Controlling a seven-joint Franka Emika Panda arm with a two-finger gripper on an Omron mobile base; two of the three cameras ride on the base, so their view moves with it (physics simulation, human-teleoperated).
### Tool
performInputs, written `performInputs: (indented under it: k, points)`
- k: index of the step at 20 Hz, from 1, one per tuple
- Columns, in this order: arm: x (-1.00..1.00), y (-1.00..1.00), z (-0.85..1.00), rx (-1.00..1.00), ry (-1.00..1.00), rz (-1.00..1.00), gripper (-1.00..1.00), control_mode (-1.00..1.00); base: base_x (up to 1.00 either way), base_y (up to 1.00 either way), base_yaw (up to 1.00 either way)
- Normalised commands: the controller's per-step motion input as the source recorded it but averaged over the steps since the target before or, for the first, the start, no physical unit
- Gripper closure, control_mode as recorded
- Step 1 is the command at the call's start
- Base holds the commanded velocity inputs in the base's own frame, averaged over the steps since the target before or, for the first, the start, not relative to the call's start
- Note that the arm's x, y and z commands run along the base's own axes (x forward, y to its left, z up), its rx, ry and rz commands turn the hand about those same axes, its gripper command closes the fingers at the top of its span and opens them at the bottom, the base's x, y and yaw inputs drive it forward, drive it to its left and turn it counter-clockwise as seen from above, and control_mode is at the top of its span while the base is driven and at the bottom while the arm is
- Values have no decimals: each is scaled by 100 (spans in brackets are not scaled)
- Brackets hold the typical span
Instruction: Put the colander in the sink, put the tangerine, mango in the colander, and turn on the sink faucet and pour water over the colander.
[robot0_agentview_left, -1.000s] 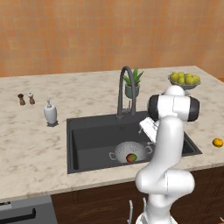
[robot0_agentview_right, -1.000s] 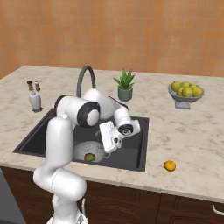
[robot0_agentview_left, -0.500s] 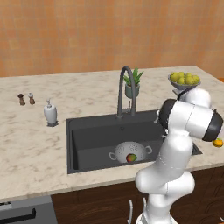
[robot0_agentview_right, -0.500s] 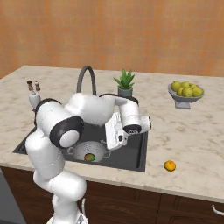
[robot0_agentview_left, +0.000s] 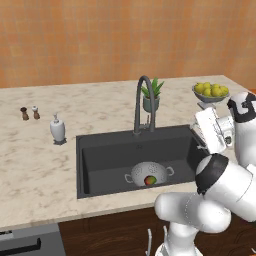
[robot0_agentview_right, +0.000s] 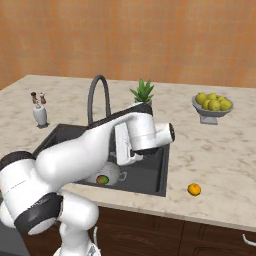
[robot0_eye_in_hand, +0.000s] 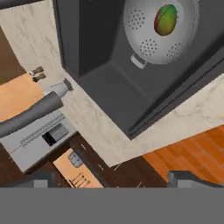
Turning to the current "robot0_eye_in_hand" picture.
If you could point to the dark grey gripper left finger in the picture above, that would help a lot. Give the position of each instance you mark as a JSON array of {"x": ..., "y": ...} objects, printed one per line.
[{"x": 43, "y": 176}]

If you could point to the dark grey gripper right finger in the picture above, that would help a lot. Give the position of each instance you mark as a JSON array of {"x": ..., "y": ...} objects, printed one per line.
[{"x": 176, "y": 176}]

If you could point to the dark grey sink basin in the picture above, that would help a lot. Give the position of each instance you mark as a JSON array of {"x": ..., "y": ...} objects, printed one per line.
[{"x": 116, "y": 96}]

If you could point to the white perforated colander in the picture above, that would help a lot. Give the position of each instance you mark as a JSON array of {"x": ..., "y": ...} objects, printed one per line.
[{"x": 145, "y": 43}]

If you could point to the red and green mango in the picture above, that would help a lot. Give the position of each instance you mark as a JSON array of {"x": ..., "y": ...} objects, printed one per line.
[{"x": 166, "y": 20}]

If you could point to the light wooden drawer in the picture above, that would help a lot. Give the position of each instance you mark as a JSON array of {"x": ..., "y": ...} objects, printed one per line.
[{"x": 68, "y": 170}]

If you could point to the grey dishwasher front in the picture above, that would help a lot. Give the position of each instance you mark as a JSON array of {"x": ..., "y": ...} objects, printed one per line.
[{"x": 32, "y": 145}]

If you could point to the small grey box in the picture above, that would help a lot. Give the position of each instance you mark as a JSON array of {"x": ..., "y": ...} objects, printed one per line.
[{"x": 75, "y": 159}]

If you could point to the white bottle with dark cap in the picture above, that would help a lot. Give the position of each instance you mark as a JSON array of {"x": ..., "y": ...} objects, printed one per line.
[{"x": 59, "y": 88}]

